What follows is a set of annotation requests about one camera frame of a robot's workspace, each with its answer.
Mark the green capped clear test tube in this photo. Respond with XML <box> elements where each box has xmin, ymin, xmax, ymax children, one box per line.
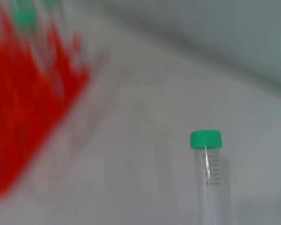
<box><xmin>189</xmin><ymin>129</ymin><xmax>231</xmax><ymax>225</ymax></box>
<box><xmin>10</xmin><ymin>0</ymin><xmax>40</xmax><ymax>31</ymax></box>

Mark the orange plastic test tube rack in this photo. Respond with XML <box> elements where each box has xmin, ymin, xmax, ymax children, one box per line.
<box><xmin>0</xmin><ymin>0</ymin><xmax>92</xmax><ymax>200</ymax></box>

